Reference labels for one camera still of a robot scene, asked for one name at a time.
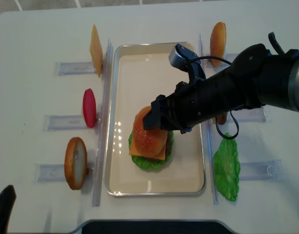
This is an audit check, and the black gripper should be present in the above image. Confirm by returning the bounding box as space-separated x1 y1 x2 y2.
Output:
143 69 246 133

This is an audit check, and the sesame top bun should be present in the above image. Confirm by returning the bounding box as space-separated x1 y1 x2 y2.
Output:
132 106 168 156

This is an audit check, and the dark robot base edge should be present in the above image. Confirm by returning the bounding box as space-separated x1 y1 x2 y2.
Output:
82 221 231 234

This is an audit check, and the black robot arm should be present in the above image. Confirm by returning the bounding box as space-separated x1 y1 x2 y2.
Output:
143 44 299 133

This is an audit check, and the meat patty in burger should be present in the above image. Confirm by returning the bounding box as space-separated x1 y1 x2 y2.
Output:
146 132 171 162

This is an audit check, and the cheese slice on burger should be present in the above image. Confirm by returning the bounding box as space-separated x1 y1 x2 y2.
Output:
129 134 167 161

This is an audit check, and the lettuce leaf in burger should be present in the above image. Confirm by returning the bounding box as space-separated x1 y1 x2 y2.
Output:
131 131 174 171

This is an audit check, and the red tomato slice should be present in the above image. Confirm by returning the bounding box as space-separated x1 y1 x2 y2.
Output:
82 88 97 128

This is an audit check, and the standing meat patty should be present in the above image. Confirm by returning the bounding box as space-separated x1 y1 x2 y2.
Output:
216 112 228 125

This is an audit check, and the standing green lettuce leaf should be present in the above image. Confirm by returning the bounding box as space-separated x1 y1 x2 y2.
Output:
213 138 241 202

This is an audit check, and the standing cheese slice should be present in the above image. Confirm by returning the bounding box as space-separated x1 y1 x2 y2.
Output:
90 24 103 77

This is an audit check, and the clear cheese holder strip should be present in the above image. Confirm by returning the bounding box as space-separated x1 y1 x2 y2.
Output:
55 62 97 76

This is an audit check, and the clear tomato holder strip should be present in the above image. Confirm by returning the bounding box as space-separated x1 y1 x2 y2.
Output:
42 115 89 131

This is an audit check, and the clear lettuce holder strip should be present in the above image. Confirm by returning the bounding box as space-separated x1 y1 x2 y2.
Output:
240 160 284 181

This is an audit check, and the cream rectangular tray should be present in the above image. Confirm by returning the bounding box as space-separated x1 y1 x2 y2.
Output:
104 42 206 196

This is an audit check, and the standing bun left front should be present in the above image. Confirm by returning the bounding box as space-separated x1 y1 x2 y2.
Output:
64 137 87 190

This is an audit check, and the standing bun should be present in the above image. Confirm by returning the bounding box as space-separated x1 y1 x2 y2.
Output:
210 22 226 59
64 137 87 190

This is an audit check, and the clear patty holder strip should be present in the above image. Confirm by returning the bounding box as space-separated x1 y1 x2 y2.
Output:
231 107 267 122

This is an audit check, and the clear left bun holder strip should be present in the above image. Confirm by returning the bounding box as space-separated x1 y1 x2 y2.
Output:
34 162 94 183

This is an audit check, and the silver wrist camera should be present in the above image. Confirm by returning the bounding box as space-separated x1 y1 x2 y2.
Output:
168 43 197 70

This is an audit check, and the black camera cable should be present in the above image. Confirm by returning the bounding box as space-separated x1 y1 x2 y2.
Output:
181 31 290 140

